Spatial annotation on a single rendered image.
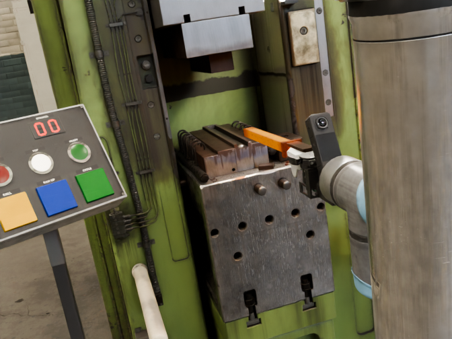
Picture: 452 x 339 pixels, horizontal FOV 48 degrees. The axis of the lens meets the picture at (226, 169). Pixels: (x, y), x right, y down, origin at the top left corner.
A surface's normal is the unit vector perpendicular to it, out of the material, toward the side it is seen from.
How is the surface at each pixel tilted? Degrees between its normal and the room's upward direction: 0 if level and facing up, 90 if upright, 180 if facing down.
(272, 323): 90
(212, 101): 90
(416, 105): 94
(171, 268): 90
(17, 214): 60
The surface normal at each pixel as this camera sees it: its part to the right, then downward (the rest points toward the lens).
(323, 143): 0.21, -0.24
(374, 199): -0.94, 0.25
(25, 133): 0.48, -0.39
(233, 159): 0.27, 0.21
